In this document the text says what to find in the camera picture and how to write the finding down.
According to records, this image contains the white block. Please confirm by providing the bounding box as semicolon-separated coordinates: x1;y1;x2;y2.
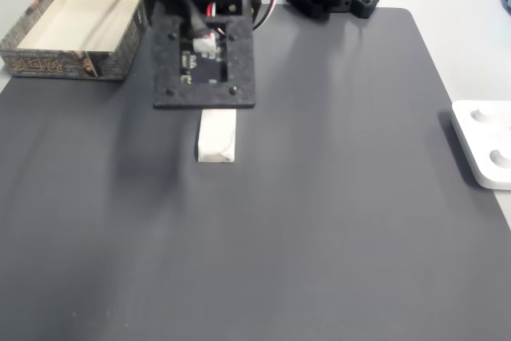
196;109;238;165

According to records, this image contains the patterned cardboard box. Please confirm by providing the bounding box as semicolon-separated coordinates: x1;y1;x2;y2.
0;0;149;81

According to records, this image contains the grey table mat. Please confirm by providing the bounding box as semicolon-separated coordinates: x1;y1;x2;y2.
0;0;511;341

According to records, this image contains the white tray with round dimples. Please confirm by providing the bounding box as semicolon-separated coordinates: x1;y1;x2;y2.
450;99;511;191

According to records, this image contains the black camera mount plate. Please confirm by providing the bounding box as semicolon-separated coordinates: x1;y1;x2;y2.
153;1;256;111

